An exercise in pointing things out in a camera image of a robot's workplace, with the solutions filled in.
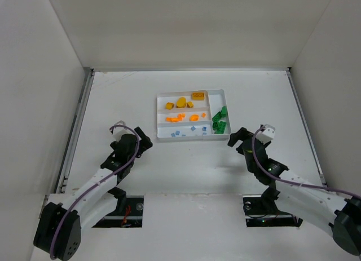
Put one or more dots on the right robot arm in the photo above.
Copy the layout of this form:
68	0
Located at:
335	211

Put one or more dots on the yellow curved duplo brick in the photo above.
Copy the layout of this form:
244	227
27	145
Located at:
181	103

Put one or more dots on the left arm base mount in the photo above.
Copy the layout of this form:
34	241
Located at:
128	212

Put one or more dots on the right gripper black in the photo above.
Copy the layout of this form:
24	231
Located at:
241	141

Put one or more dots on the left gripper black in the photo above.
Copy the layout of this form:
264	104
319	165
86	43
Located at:
141	142

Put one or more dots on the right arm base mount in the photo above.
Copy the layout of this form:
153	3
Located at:
261	211

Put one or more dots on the green duplo plate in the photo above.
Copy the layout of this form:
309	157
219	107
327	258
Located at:
219	127
223	111
217	117

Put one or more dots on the yellow long duplo brick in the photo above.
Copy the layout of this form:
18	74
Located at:
198	96

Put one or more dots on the white divided sorting tray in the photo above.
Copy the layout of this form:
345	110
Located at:
211	105

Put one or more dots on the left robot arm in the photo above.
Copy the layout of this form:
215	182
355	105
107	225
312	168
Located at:
60	228

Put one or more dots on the yellow square duplo brick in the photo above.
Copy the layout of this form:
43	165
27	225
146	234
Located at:
190	104

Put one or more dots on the orange half-round lego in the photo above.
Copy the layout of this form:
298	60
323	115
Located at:
194	118

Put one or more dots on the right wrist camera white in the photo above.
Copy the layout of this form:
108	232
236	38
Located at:
266	134

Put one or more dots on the orange curved piece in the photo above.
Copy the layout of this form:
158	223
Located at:
171	119

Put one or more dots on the orange slope piece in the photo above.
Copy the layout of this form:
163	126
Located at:
180	117

